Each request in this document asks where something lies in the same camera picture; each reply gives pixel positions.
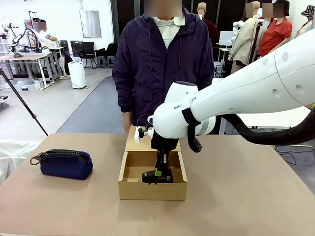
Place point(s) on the black tripod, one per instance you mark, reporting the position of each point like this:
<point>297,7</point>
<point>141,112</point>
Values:
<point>22,100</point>

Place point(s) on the mannequin with bucket hat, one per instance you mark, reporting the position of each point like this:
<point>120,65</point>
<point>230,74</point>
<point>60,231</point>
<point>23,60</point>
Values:
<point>307,22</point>

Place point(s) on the silver wall panel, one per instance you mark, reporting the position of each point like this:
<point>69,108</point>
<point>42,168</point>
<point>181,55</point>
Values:
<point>90,23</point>

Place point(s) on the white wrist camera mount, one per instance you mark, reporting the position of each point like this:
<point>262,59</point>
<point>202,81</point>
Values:
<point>138,134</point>

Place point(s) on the white work desk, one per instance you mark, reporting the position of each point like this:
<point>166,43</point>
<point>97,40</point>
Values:
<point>22,57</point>

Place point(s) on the black office chair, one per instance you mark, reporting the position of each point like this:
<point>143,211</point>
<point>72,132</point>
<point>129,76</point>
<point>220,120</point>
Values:
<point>87,52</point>

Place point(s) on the seated person in white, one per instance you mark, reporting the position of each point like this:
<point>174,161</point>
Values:
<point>44,35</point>

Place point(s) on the white background table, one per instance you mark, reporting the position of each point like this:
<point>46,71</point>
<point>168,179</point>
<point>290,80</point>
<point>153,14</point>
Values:
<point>270,120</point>

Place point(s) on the mannequin in dark red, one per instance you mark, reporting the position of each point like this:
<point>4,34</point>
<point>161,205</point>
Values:
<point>209,27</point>

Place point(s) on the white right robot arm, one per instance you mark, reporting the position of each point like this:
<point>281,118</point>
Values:
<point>246,93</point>

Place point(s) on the navy blue zipper pouch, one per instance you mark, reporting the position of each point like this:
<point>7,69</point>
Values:
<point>66,166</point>

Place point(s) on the white air purifier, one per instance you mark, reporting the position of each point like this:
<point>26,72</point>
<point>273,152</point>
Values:
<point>76,75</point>

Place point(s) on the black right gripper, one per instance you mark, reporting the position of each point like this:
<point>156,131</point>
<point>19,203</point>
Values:
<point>163,145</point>

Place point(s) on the person's right hand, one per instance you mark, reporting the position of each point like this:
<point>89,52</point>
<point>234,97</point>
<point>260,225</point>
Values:
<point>127,123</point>

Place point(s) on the open brown cardboard box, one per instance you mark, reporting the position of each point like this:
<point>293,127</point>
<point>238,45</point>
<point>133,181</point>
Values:
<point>152,191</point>

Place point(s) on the clear plastic storage bin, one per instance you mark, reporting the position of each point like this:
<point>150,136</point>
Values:
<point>28,85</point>

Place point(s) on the person in red shirt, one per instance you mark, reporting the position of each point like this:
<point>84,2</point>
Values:
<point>274,37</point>

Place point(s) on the person in purple jacket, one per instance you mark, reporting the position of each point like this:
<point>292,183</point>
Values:
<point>145,73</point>

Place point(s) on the white cloth cover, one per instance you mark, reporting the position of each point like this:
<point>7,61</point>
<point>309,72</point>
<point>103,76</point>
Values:
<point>14,157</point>

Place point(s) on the mannequin in beige coat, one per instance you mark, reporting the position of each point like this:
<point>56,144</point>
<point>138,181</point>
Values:
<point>243,41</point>

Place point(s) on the black backpack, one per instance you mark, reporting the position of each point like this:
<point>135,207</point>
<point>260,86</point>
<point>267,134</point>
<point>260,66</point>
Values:
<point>110,52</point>

